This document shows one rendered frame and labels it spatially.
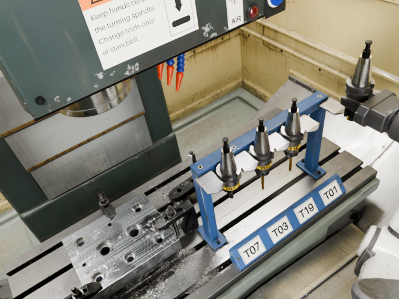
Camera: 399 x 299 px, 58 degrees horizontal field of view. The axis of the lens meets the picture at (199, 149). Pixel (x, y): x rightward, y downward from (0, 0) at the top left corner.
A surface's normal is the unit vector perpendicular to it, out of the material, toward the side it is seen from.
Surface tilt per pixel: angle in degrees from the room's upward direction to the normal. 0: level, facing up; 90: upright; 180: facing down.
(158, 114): 90
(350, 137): 24
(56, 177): 90
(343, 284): 8
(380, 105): 1
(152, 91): 90
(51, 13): 90
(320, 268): 7
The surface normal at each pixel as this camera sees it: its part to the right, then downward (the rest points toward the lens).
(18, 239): -0.13, -0.71
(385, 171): -0.45, -0.46
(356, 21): -0.82, 0.47
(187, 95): 0.56, 0.52
